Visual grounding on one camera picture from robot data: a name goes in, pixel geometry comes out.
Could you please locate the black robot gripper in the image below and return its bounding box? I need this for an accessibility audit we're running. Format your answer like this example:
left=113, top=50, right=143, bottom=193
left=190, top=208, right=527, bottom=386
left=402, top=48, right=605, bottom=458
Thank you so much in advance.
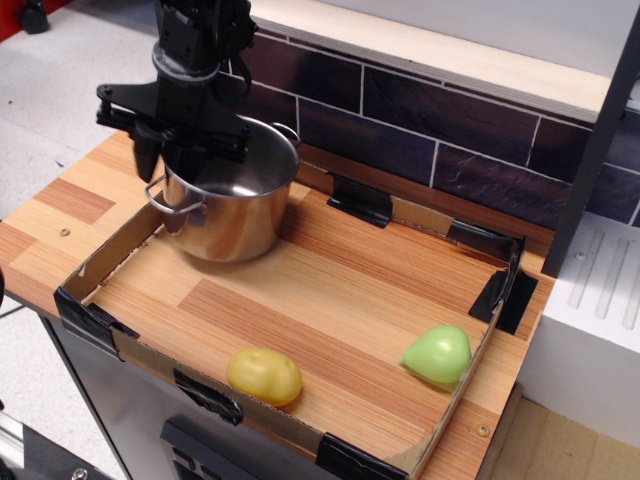
left=96, top=44, right=250, bottom=185

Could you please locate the stainless steel pot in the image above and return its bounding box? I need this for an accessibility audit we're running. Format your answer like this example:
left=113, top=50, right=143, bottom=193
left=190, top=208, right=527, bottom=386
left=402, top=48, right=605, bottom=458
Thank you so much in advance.
left=145, top=117, right=301, bottom=263

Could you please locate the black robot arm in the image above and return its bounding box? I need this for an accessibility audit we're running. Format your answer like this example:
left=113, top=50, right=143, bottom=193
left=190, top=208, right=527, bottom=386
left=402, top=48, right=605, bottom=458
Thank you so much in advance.
left=96, top=1, right=257, bottom=182

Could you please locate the cardboard fence with black tape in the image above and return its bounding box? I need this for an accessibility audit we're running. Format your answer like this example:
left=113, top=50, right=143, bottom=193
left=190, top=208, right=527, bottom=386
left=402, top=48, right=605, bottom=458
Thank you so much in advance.
left=54, top=163, right=537, bottom=479

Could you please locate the black caster wheel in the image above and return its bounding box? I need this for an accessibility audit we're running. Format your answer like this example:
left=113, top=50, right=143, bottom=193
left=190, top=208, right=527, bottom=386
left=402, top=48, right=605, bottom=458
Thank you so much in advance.
left=14, top=0, right=49, bottom=35

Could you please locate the yellow plastic potato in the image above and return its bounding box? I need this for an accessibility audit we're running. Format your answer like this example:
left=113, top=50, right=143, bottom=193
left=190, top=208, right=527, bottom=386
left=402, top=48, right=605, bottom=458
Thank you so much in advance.
left=226, top=347, right=303, bottom=407

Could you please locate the black oven control panel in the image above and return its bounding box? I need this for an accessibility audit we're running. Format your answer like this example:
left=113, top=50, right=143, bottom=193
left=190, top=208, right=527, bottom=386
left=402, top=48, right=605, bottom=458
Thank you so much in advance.
left=160, top=421, right=324, bottom=479

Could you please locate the green plastic pear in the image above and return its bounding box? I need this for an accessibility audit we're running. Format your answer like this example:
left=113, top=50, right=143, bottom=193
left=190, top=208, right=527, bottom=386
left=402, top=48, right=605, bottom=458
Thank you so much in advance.
left=400, top=325, right=472, bottom=384

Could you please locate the white ribbed drainer block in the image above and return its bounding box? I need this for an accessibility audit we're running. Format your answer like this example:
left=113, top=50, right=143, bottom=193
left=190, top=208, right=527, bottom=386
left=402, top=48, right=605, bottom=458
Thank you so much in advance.
left=518, top=213, right=639, bottom=446

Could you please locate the dark shelf frame with backsplash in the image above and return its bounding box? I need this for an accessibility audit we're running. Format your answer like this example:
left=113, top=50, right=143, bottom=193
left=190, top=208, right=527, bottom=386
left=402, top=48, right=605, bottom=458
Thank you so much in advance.
left=214, top=0, right=640, bottom=278

